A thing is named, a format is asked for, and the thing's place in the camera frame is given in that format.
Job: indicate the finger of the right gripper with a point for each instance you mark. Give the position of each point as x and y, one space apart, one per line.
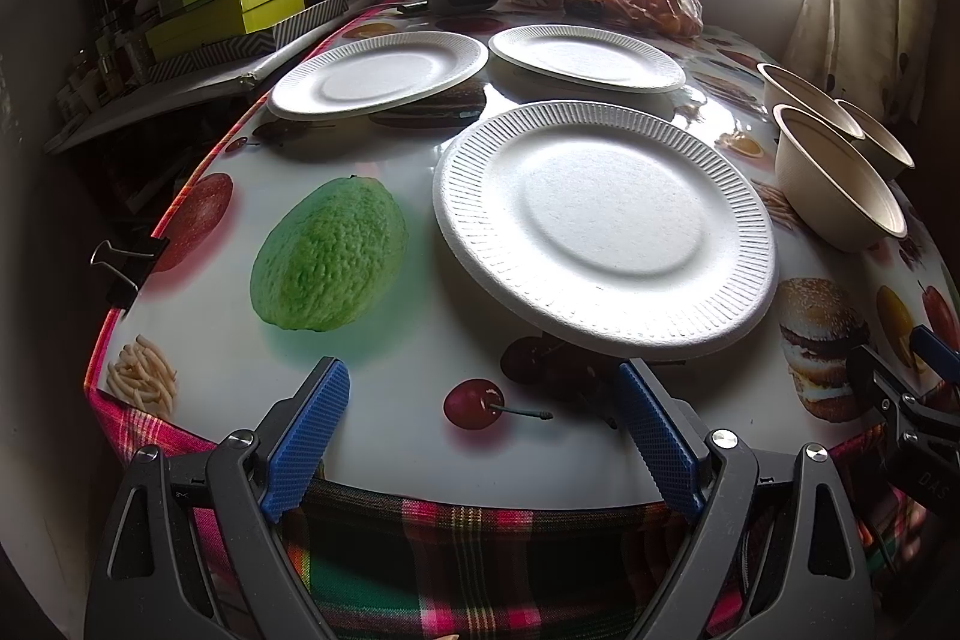
943 359
878 389

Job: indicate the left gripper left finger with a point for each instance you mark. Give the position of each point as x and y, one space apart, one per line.
151 578

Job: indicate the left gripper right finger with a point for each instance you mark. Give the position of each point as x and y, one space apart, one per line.
772 549

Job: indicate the beige paper bowl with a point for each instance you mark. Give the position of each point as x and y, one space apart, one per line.
785 87
879 146
831 186

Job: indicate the white paper plate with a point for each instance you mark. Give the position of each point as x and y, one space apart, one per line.
588 56
376 74
609 228

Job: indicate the plaid cloth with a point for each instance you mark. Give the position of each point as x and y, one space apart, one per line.
387 566

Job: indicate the black binder clip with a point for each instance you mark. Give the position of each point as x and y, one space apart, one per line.
125 264

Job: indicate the floral curtain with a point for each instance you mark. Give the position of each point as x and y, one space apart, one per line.
872 53

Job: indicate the fruit print tablecloth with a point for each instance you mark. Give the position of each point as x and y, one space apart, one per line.
436 326

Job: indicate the grey side shelf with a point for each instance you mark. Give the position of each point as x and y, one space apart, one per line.
243 77

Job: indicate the black white striped tray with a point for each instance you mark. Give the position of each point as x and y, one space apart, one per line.
256 44

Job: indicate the lime green box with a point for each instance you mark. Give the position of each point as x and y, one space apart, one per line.
215 21

